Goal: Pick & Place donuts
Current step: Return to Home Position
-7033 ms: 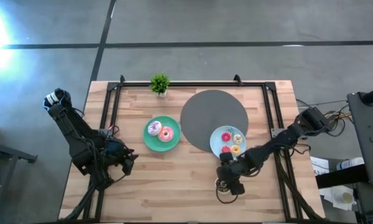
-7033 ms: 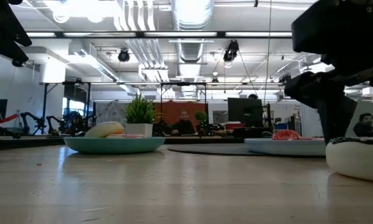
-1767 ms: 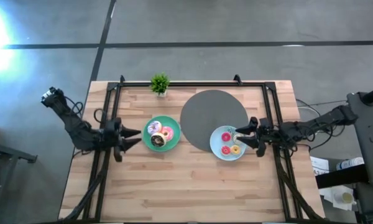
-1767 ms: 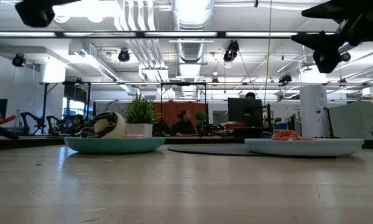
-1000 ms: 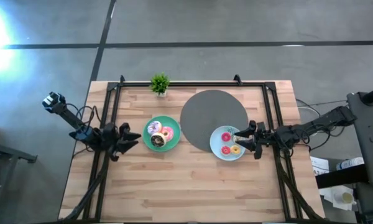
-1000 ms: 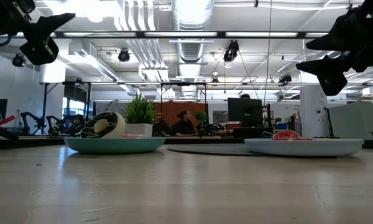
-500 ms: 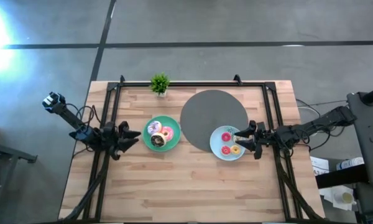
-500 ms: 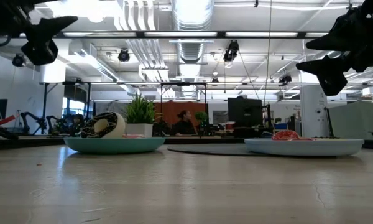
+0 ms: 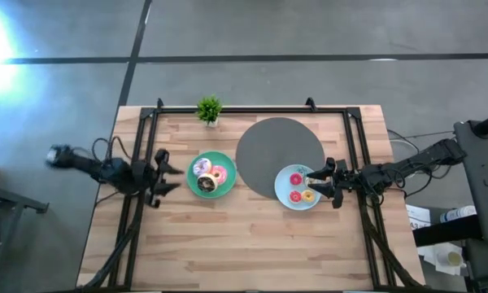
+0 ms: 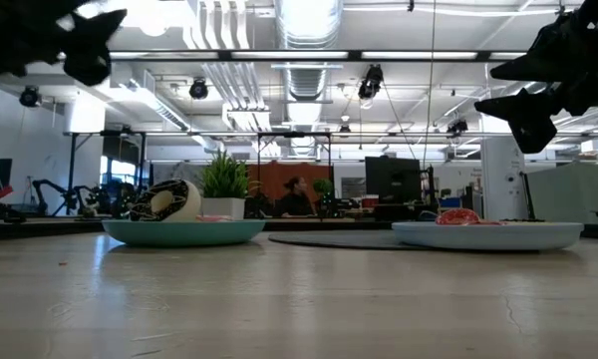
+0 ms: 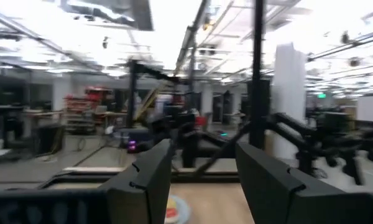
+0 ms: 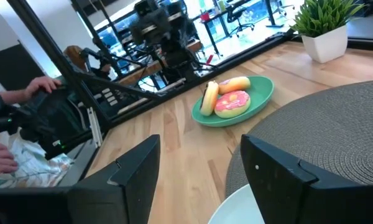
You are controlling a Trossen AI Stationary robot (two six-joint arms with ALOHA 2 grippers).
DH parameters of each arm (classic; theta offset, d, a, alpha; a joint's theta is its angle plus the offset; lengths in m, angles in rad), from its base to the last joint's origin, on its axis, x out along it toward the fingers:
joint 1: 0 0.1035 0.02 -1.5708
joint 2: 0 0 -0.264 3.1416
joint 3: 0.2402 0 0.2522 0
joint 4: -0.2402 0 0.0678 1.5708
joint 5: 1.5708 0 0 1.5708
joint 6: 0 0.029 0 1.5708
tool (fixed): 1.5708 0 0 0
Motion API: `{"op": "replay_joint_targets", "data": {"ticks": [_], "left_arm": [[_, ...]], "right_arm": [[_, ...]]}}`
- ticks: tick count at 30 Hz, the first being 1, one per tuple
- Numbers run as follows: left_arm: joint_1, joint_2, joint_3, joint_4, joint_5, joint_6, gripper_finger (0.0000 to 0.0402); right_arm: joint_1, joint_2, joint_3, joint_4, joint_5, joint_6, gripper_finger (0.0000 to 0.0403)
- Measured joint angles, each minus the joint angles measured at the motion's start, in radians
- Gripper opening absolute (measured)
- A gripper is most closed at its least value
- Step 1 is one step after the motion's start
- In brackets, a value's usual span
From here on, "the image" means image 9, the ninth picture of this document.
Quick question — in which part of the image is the white plastic bottle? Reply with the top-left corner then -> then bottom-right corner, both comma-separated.
438,204 -> 477,224

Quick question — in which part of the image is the black floor stand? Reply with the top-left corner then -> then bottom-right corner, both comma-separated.
0,160 -> 50,286

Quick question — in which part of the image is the grey round mat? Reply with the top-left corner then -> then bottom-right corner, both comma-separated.
234,116 -> 327,200

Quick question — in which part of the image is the white paper sheet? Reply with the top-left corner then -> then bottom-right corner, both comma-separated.
404,203 -> 432,231

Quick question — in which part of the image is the light blue round plate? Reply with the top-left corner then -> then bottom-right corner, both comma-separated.
273,163 -> 323,212

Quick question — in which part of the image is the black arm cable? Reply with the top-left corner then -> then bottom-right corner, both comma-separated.
384,129 -> 456,201
89,135 -> 134,164

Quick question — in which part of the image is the green plant in white pot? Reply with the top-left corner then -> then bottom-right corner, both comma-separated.
196,94 -> 224,129

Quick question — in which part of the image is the pink frosted donut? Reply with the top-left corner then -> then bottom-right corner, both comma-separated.
210,164 -> 229,186

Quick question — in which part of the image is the white cup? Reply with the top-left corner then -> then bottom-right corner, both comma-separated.
446,250 -> 464,268

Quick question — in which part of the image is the grey cart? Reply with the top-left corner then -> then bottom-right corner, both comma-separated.
453,108 -> 488,247

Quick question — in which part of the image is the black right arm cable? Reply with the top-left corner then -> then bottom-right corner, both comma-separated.
384,129 -> 456,201

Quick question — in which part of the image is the chocolate frosted donut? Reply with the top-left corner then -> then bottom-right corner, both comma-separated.
196,173 -> 220,195

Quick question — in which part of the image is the green round plate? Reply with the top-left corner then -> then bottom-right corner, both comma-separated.
185,150 -> 238,200

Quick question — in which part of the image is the black metal rig frame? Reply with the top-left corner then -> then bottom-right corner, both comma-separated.
76,97 -> 426,292

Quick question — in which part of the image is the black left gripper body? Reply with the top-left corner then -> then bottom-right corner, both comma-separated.
130,147 -> 171,209

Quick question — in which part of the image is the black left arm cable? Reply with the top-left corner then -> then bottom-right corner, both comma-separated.
89,135 -> 134,164

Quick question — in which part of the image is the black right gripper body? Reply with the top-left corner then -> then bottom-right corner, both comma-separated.
326,158 -> 362,210

